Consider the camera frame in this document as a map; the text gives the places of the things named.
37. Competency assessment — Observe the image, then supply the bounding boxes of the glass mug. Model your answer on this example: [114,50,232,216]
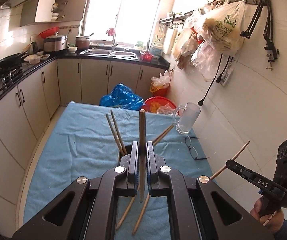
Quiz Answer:
[172,102,201,135]

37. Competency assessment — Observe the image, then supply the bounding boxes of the black frying pan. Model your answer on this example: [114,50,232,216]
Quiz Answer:
[0,51,31,68]

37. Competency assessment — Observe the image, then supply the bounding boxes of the red plastic basin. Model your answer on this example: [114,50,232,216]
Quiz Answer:
[143,96,176,115]

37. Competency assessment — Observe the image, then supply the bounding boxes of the kitchen window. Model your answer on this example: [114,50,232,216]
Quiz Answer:
[82,0,175,45]

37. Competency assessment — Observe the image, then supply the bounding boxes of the clear plastic food container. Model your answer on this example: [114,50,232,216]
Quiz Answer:
[24,54,42,64]

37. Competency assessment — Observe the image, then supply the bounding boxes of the steel sink faucet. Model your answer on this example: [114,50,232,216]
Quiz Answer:
[110,29,119,52]

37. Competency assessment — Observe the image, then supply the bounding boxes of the red colander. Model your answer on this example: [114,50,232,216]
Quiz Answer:
[39,26,59,39]

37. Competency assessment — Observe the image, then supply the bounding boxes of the beige upper wall cabinets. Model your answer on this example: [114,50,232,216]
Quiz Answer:
[20,0,84,28]

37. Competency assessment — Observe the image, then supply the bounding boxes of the brown clay pot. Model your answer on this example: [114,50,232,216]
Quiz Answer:
[75,35,91,51]

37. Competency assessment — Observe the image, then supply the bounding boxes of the blue table cloth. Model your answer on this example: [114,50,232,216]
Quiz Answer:
[23,101,220,240]

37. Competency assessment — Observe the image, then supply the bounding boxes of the black power cable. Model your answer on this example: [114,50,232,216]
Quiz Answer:
[198,54,225,107]

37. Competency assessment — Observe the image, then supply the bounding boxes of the beige kitchen base cabinets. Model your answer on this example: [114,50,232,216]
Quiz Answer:
[0,57,170,230]

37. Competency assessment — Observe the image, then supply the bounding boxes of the white printed plastic bag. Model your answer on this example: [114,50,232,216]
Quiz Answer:
[195,0,246,57]

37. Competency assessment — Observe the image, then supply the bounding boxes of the dark grey utensil holder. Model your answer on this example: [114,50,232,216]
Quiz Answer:
[118,144,134,165]

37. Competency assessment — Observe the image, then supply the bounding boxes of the black kitchen countertop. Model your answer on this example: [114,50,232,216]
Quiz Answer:
[0,47,171,115]

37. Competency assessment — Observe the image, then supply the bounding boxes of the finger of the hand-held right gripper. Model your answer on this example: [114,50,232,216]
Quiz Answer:
[225,159,255,182]

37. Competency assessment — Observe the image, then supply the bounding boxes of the steel kitchen sink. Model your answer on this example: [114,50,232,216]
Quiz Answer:
[80,48,138,59]

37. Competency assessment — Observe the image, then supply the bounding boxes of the group of wooden chopsticks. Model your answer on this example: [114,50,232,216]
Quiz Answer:
[105,109,175,236]

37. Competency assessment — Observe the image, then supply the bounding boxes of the person's right hand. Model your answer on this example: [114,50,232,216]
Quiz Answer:
[250,197,285,234]

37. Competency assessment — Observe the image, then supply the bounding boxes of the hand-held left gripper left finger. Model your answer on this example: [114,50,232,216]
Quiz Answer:
[11,141,140,240]

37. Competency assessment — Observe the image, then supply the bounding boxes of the white wall socket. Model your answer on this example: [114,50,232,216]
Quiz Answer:
[221,67,234,87]

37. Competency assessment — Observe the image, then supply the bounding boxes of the gas stove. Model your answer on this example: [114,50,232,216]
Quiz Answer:
[0,66,24,88]

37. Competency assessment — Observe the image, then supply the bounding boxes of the blue plastic bag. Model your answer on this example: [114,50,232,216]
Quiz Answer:
[99,84,144,110]

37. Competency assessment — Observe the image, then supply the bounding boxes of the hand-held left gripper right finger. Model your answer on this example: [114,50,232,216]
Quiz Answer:
[146,141,276,240]

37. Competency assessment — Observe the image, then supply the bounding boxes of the single wooden chopstick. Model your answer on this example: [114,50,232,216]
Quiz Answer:
[139,109,146,203]
[209,141,250,181]

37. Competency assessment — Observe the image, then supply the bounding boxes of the black eyeglasses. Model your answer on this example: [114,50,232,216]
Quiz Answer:
[184,135,209,160]

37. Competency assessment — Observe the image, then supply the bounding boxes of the steel kettle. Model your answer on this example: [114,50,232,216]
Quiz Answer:
[28,41,40,55]

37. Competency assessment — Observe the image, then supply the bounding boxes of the silver rice cooker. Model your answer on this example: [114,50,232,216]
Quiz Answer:
[43,34,68,54]

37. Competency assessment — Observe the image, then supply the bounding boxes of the brown plastic bag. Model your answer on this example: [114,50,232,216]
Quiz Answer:
[171,26,201,70]

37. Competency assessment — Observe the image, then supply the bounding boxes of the small red basket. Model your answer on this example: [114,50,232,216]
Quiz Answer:
[140,51,154,62]

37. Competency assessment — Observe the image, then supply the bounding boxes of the wall utensil rack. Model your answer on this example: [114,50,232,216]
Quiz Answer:
[159,10,195,29]

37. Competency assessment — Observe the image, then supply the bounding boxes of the red trash bin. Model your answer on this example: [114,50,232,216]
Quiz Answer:
[150,70,171,98]

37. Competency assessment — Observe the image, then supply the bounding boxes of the white detergent bottle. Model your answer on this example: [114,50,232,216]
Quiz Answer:
[151,40,164,57]

